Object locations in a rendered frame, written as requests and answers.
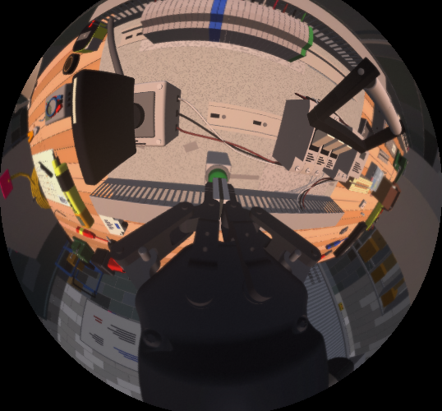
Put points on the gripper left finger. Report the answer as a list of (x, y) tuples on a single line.
[(165, 222)]

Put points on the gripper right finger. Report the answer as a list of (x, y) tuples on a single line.
[(276, 229)]

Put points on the green lamp test button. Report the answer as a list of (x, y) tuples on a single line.
[(218, 174)]

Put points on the grey button box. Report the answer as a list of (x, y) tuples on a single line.
[(217, 160)]

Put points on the grey breaker block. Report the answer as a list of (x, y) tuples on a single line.
[(293, 134)]

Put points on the small grey breaker pair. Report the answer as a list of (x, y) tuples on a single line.
[(354, 167)]

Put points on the grey breaker toggle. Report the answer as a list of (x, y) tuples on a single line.
[(340, 147), (319, 138), (330, 143)]

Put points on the white box blue label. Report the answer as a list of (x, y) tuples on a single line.
[(112, 224)]

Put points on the blue pen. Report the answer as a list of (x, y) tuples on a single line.
[(334, 244)]

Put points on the red black tool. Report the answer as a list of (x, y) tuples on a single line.
[(110, 262)]

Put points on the black long tool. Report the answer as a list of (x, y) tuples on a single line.
[(350, 240)]

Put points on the red yellow screwdriver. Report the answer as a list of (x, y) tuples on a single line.
[(88, 233)]

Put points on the small grey label plate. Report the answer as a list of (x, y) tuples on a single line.
[(190, 147)]

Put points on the green block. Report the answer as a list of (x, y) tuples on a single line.
[(82, 249)]

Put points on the grey ribbed shutter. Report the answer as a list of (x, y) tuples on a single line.
[(328, 307)]

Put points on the yellow terminal strip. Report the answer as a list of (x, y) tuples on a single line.
[(360, 183)]

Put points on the yellow voltage tester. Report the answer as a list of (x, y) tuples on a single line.
[(70, 190)]

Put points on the shelf unit yellow boxes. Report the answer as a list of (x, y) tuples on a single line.
[(383, 269)]

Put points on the brown box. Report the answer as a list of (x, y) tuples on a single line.
[(387, 193)]

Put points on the white paper sheet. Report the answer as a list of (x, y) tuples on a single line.
[(52, 184)]

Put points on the black pen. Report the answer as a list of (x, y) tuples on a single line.
[(46, 169)]

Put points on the green circuit board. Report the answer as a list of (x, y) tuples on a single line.
[(400, 164)]

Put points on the grey case blue red parts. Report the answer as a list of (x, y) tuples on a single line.
[(57, 105)]

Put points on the small orange clip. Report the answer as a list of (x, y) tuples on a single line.
[(31, 134)]

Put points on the grey speckled panel backplate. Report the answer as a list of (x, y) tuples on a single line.
[(238, 72)]

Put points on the magenta tag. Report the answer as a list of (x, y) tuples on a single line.
[(7, 183)]

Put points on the black tape roll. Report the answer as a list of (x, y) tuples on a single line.
[(71, 63)]

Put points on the yellow-green black meter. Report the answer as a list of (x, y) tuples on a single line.
[(90, 36)]

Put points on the grey terminal block row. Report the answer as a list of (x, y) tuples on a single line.
[(252, 20)]

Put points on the blue frame rack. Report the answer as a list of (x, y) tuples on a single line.
[(79, 272)]

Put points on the grey disconnect switch box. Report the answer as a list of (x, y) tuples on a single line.
[(164, 114)]

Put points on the grey mounting rail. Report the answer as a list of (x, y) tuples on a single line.
[(241, 117)]

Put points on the white wall notice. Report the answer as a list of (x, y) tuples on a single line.
[(110, 331)]

